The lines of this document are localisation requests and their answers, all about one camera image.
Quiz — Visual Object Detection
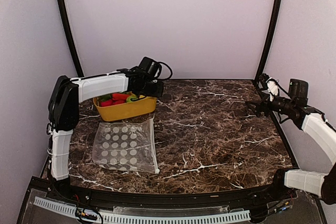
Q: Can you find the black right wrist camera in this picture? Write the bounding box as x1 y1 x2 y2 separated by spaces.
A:
288 79 309 99

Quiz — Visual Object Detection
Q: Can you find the black front rail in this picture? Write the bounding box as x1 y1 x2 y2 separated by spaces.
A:
31 176 300 209

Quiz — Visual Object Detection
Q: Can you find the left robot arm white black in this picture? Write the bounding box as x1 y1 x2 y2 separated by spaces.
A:
47 68 164 201

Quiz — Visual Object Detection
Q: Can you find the green toy chayote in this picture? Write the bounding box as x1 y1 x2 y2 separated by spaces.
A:
126 95 138 103

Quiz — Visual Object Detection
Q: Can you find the black frame post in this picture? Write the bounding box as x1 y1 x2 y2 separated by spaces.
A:
57 0 84 77
254 0 282 82

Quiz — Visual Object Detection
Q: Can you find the black right frame post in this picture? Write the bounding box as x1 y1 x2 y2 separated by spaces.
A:
254 0 282 82

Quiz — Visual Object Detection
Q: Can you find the small right wrist webcam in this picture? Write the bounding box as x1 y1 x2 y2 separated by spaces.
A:
258 73 279 96

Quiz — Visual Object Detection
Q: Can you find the green toy guava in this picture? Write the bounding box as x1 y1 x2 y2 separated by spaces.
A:
98 94 112 102

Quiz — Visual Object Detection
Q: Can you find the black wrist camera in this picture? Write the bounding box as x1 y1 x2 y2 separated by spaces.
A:
139 56 162 78
288 79 309 99

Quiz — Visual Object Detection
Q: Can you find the white slotted cable duct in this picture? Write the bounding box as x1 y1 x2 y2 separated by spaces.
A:
33 196 251 224

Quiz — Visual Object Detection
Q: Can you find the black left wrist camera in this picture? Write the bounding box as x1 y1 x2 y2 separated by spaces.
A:
139 56 162 78

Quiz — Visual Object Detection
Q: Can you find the yellow plastic basket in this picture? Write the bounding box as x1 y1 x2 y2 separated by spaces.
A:
93 92 156 122

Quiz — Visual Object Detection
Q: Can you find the red toy apple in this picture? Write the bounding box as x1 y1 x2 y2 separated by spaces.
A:
99 99 113 107

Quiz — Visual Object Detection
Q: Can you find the orange toy carrot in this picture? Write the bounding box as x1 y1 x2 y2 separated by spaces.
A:
111 93 130 101

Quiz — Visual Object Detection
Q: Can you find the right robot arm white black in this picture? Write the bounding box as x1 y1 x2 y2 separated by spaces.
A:
246 97 335 205

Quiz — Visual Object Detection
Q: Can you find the clear dotted zip top bag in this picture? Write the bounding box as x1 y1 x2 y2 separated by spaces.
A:
91 118 160 174

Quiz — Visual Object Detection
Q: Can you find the black left frame post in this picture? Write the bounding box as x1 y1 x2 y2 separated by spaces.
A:
57 0 84 77

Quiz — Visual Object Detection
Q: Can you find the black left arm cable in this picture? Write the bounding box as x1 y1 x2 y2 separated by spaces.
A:
154 61 173 81

